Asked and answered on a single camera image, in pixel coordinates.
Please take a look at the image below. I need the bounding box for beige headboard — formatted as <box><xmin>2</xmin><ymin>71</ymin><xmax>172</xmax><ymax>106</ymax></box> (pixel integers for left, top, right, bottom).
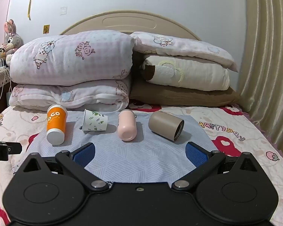
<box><xmin>60</xmin><ymin>10</ymin><xmax>201</xmax><ymax>41</ymax></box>

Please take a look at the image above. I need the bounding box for pink checked folded quilt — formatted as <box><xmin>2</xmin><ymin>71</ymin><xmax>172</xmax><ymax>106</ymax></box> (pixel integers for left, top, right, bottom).
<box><xmin>9</xmin><ymin>74</ymin><xmax>130</xmax><ymax>112</ymax></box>
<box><xmin>9</xmin><ymin>30</ymin><xmax>135</xmax><ymax>83</ymax></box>

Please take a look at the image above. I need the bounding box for white floral paper cup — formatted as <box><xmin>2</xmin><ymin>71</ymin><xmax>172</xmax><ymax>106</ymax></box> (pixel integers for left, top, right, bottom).
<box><xmin>82</xmin><ymin>109</ymin><xmax>108</xmax><ymax>132</ymax></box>

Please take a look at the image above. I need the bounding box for tan cup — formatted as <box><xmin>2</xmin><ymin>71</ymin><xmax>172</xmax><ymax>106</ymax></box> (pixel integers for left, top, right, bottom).
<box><xmin>148</xmin><ymin>110</ymin><xmax>185</xmax><ymax>142</ymax></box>

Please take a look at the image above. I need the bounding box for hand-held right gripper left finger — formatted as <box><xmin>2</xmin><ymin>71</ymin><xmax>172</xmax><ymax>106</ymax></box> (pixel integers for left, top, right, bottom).
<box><xmin>22</xmin><ymin>142</ymin><xmax>109</xmax><ymax>191</ymax></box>

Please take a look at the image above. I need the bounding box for grey plush bunny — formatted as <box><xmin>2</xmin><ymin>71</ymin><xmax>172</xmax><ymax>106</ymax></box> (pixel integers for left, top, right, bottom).
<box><xmin>3</xmin><ymin>19</ymin><xmax>23</xmax><ymax>54</ymax></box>

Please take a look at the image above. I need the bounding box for blue-grey patterned mat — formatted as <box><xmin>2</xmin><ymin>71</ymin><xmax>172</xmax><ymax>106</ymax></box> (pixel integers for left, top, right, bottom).
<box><xmin>13</xmin><ymin>112</ymin><xmax>218</xmax><ymax>184</ymax></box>

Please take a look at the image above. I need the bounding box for brown pillow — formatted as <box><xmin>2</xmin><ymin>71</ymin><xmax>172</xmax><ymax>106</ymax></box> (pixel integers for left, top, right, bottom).
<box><xmin>129</xmin><ymin>78</ymin><xmax>241</xmax><ymax>106</ymax></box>

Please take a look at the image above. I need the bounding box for cream folded blanket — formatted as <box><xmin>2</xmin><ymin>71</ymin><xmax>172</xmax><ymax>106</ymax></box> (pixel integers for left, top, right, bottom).
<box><xmin>139</xmin><ymin>55</ymin><xmax>230</xmax><ymax>91</ymax></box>

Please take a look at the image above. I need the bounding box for beige curtain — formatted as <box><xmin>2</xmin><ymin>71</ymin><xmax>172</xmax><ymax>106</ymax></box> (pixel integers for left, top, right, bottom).
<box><xmin>236</xmin><ymin>0</ymin><xmax>283</xmax><ymax>146</ymax></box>

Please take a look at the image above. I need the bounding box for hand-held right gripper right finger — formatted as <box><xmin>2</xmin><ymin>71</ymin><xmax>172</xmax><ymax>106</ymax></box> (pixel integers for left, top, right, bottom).
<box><xmin>172</xmin><ymin>142</ymin><xmax>260</xmax><ymax>191</ymax></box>

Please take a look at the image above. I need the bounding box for white cable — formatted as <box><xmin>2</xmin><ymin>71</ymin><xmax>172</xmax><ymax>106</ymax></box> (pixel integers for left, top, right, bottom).
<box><xmin>0</xmin><ymin>66</ymin><xmax>12</xmax><ymax>106</ymax></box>

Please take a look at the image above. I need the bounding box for yellow tape strip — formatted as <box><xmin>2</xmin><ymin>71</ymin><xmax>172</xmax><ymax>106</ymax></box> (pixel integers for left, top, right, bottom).
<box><xmin>28</xmin><ymin>0</ymin><xmax>36</xmax><ymax>20</ymax></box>

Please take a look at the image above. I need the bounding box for orange and white cup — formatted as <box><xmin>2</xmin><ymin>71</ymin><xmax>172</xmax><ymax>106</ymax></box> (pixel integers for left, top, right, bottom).
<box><xmin>46</xmin><ymin>104</ymin><xmax>68</xmax><ymax>146</ymax></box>

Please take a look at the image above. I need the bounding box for pink cup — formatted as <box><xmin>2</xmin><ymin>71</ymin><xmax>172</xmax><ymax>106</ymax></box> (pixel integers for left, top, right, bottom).
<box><xmin>117</xmin><ymin>109</ymin><xmax>136</xmax><ymax>142</ymax></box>

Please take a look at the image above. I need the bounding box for white bear print pillow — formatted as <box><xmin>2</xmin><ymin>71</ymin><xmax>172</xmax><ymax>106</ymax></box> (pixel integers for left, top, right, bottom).
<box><xmin>129</xmin><ymin>31</ymin><xmax>238</xmax><ymax>72</ymax></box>

